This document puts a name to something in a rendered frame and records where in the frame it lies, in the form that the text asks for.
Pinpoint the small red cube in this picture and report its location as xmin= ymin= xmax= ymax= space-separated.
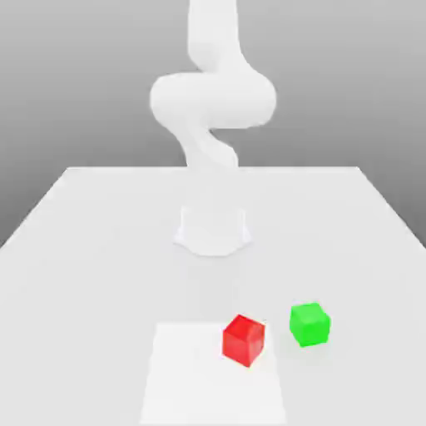
xmin=221 ymin=313 xmax=266 ymax=369

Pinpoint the small green cube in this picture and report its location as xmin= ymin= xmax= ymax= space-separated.
xmin=288 ymin=301 xmax=332 ymax=349

